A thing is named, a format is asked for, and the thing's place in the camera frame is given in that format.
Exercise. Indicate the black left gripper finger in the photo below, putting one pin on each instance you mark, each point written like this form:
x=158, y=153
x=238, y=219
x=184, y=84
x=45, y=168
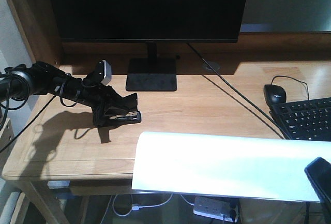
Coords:
x=129, y=102

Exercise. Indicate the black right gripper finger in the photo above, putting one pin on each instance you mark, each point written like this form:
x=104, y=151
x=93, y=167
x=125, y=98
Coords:
x=318, y=174

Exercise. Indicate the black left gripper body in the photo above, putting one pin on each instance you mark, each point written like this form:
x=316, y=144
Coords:
x=93, y=94

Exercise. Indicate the black stapler orange tab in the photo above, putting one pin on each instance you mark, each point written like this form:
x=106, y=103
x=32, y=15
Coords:
x=108, y=115

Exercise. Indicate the white paper sheets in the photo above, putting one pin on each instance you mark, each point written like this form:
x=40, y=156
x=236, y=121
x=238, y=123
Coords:
x=226, y=166

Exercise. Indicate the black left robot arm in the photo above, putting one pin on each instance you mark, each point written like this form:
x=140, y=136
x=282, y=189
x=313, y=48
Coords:
x=42, y=78

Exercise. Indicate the wooden desk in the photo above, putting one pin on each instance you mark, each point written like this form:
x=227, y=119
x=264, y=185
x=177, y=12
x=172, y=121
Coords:
x=62, y=144

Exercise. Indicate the black keyboard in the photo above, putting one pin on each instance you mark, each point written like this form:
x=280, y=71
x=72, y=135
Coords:
x=303, y=120

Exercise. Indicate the black computer mouse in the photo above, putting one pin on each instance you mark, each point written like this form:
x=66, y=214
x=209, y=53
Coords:
x=274, y=94

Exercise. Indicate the black monitor with stand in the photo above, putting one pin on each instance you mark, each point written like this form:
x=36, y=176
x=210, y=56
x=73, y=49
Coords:
x=149, y=22

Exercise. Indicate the white power strip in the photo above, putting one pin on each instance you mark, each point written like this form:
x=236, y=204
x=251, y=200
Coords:
x=227, y=211

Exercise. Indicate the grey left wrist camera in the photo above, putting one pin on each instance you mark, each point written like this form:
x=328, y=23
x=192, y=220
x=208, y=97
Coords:
x=102, y=73

